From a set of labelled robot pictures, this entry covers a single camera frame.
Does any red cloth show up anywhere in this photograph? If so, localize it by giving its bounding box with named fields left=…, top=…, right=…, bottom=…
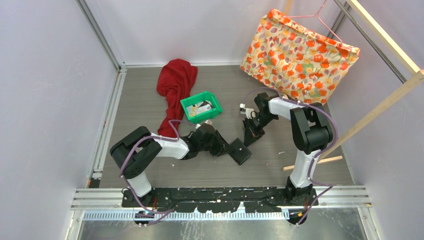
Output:
left=156, top=59, right=198, bottom=138

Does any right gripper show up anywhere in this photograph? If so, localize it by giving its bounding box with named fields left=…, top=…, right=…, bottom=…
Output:
left=243, top=113, right=277, bottom=147

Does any floral fabric bag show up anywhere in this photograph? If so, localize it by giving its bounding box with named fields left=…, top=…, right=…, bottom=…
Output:
left=240, top=9, right=360, bottom=105

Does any black card holder wallet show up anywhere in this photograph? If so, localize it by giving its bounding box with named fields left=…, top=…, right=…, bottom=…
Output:
left=229, top=138, right=252, bottom=166

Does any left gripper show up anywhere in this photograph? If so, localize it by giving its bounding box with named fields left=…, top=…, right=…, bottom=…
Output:
left=198, top=130, right=233, bottom=156

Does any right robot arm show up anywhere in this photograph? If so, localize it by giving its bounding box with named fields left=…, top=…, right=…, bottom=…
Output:
left=239, top=92, right=334, bottom=205

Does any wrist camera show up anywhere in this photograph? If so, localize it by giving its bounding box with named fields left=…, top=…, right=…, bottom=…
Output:
left=195, top=119, right=213, bottom=129
left=239, top=103, right=256, bottom=119

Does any pink wire hanger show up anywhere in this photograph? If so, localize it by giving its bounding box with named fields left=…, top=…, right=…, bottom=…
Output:
left=285, top=0, right=344, bottom=46

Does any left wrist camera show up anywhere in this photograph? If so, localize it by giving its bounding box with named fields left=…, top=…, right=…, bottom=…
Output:
left=195, top=119, right=213, bottom=129

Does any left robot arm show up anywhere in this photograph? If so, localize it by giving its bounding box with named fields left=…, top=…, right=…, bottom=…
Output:
left=109, top=123, right=234, bottom=207

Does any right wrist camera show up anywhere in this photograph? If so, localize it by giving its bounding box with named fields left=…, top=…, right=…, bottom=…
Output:
left=239, top=103, right=256, bottom=119

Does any wooden frame rack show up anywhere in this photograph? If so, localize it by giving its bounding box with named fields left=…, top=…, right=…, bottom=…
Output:
left=278, top=0, right=424, bottom=172

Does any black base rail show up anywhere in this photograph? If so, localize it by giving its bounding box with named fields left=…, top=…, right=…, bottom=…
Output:
left=121, top=186, right=318, bottom=214

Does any green plastic bin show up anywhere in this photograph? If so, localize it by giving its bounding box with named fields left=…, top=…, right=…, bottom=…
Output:
left=180, top=91, right=224, bottom=124

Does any striped white credit card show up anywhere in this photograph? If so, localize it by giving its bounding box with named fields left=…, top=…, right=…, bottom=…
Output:
left=186, top=100, right=213, bottom=118

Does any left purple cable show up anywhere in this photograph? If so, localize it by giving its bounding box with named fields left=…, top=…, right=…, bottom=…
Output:
left=118, top=119, right=200, bottom=227

